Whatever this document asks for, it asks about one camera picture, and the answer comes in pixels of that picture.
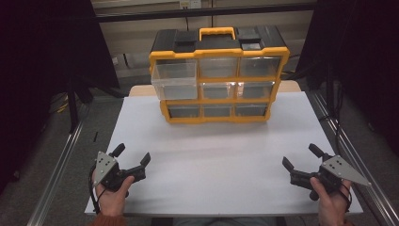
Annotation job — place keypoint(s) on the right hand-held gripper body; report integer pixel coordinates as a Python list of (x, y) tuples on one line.
[(335, 172)]

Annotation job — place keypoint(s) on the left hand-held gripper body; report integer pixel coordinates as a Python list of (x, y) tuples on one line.
[(106, 168)]

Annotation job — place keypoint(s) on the person's right hand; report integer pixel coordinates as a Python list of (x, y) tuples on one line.
[(331, 205)]

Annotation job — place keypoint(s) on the person's left hand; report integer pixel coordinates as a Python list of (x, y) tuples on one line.
[(113, 201)]

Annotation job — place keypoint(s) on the small black floor object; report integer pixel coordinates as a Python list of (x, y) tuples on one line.
[(95, 136)]

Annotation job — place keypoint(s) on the black metal stand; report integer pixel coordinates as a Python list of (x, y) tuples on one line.
[(72, 106)]

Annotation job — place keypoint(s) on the large clear plastic drawer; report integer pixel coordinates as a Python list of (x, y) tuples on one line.
[(174, 82)]

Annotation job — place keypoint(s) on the set of closed organizer drawers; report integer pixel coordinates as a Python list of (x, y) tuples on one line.
[(218, 110)]

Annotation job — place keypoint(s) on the black curtain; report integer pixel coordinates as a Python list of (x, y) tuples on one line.
[(360, 62), (47, 56)]

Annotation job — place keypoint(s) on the yellow black storage organizer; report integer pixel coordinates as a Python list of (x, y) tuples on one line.
[(219, 48)]

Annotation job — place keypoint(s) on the black horizontal bar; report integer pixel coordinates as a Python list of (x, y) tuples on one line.
[(204, 12)]

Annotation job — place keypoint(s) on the aluminium floor rail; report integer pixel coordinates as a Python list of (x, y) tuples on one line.
[(360, 169), (56, 175)]

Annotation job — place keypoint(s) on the white wall socket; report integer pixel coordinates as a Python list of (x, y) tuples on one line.
[(190, 3)]

